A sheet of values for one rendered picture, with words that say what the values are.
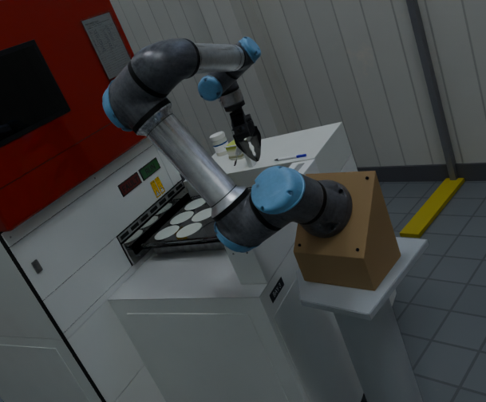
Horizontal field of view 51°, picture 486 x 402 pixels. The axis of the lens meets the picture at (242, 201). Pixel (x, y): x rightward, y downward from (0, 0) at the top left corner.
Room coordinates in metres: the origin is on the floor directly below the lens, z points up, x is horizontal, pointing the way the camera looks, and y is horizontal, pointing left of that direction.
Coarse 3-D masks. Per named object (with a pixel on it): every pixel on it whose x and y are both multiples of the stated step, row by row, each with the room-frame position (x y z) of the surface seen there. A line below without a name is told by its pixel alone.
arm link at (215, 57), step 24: (144, 48) 1.23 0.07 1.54; (168, 48) 1.22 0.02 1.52; (192, 48) 1.25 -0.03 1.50; (216, 48) 1.38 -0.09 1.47; (240, 48) 1.50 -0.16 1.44; (144, 72) 1.19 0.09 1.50; (168, 72) 1.20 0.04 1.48; (192, 72) 1.25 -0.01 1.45; (216, 72) 1.41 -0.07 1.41; (240, 72) 1.54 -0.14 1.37
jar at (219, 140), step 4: (216, 132) 2.30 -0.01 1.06; (220, 132) 2.27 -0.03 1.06; (212, 136) 2.25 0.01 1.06; (216, 136) 2.23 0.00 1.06; (220, 136) 2.24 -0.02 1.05; (224, 136) 2.26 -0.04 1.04; (212, 140) 2.25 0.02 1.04; (216, 140) 2.24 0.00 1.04; (220, 140) 2.23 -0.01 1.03; (224, 140) 2.24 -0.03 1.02; (212, 144) 2.26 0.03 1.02; (216, 144) 2.24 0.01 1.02; (220, 144) 2.23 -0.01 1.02; (224, 144) 2.24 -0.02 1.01; (216, 148) 2.24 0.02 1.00; (220, 148) 2.23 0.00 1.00; (224, 148) 2.23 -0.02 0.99; (216, 152) 2.25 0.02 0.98; (220, 152) 2.24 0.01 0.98; (224, 152) 2.23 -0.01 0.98
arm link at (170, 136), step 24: (120, 96) 1.23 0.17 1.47; (144, 96) 1.21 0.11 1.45; (120, 120) 1.25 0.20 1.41; (144, 120) 1.21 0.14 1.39; (168, 120) 1.23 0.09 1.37; (168, 144) 1.21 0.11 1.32; (192, 144) 1.21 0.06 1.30; (192, 168) 1.19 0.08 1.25; (216, 168) 1.20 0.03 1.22; (216, 192) 1.17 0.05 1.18; (240, 192) 1.16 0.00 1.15; (216, 216) 1.16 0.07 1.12; (240, 216) 1.13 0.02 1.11; (240, 240) 1.14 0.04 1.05; (264, 240) 1.15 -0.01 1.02
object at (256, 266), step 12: (300, 168) 1.69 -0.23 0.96; (312, 168) 1.69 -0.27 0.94; (288, 228) 1.46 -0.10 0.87; (276, 240) 1.39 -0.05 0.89; (288, 240) 1.44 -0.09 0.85; (228, 252) 1.34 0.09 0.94; (252, 252) 1.29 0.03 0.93; (264, 252) 1.32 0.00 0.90; (276, 252) 1.37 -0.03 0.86; (240, 264) 1.32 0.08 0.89; (252, 264) 1.30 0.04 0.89; (264, 264) 1.30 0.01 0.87; (276, 264) 1.35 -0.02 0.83; (240, 276) 1.33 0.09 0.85; (252, 276) 1.31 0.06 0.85; (264, 276) 1.29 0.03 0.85
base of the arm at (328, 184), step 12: (324, 180) 1.20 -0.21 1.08; (324, 192) 1.13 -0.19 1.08; (336, 192) 1.15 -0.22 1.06; (348, 192) 1.17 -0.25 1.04; (324, 204) 1.12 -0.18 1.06; (336, 204) 1.13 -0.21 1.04; (348, 204) 1.14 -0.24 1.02; (324, 216) 1.12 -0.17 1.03; (336, 216) 1.12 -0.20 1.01; (348, 216) 1.14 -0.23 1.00; (312, 228) 1.14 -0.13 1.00; (324, 228) 1.13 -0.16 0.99; (336, 228) 1.13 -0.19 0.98
